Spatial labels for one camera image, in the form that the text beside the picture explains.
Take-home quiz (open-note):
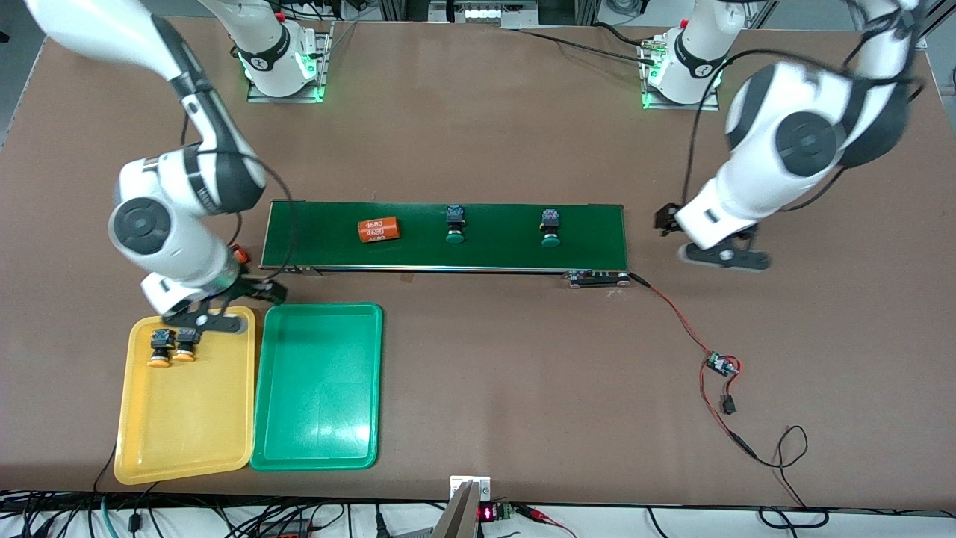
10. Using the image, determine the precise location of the yellow push button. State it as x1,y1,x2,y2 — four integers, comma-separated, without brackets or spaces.
146,329,173,369
173,327,201,364

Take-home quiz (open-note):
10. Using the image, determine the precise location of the green plastic tray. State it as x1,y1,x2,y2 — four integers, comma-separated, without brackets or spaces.
250,303,384,471

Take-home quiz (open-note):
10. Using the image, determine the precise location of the yellow plastic tray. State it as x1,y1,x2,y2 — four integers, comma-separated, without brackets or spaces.
114,306,257,485

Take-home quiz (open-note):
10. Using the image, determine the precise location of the green conveyor belt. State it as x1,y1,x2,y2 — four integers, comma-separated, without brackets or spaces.
259,200,632,288

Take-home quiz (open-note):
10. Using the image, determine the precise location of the silver control box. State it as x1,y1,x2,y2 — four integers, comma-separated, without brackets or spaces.
428,0,540,29

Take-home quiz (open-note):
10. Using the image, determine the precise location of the red clip lead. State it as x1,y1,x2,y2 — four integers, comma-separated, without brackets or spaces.
515,504,577,538

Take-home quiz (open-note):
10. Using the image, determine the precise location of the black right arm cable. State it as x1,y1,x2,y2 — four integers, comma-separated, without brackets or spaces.
183,112,297,279

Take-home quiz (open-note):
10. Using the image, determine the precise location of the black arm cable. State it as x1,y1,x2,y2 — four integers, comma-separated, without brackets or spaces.
682,0,921,219
183,112,297,279

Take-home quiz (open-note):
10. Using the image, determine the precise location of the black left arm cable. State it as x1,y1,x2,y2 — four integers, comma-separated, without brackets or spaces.
682,0,921,219

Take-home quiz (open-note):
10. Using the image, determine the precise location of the red and black wire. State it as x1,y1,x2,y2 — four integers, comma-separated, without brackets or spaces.
630,271,759,460

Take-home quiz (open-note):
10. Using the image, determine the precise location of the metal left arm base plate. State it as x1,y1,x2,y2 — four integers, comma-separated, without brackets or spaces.
641,37,721,111

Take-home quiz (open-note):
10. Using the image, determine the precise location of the black cable on table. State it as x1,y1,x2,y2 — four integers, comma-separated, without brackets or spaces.
515,22,658,67

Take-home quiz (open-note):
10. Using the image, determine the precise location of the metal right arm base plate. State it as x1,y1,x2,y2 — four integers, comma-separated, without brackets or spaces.
246,21,335,104

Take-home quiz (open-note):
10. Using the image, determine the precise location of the thin black looped cable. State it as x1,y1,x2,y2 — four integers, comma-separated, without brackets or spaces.
754,426,830,528

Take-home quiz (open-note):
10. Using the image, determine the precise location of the silver camera stand bracket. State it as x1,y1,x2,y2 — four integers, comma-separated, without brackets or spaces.
433,475,494,538

